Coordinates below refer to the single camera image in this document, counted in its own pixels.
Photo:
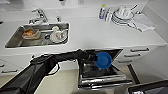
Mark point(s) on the stack of white plates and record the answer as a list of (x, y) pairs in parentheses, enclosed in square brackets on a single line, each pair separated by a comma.
[(116, 21)]

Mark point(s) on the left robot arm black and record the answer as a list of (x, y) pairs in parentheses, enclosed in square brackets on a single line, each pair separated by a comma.
[(40, 68)]

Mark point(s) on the white base cabinet door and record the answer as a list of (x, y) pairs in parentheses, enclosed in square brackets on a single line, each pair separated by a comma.
[(13, 65), (70, 65)]

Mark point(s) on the white plate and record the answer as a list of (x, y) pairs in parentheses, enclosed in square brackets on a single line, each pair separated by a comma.
[(63, 37)]

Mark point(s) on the white wall outlet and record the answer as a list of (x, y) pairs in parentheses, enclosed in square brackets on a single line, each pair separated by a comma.
[(81, 1)]

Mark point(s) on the clear small bottle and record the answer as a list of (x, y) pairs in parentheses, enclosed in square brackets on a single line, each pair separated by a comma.
[(107, 15)]

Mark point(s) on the stainless steel sink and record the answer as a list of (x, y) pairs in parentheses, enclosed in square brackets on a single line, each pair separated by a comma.
[(13, 41)]

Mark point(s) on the blue plastic bowl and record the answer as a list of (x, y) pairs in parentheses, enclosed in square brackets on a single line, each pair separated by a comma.
[(103, 60)]

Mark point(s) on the chrome faucet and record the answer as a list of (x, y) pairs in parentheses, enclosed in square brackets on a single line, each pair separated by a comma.
[(39, 15)]

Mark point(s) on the small metal sink fitting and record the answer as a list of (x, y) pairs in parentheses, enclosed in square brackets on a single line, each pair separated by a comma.
[(58, 19)]

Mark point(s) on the white drawer front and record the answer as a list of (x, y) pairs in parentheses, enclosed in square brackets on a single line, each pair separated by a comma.
[(138, 50), (128, 59)]

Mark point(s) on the brown bowl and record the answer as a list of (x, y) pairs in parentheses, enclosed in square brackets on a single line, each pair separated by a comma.
[(30, 33)]

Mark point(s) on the stainless steel dishwasher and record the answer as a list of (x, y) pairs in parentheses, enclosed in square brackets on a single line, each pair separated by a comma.
[(100, 75)]

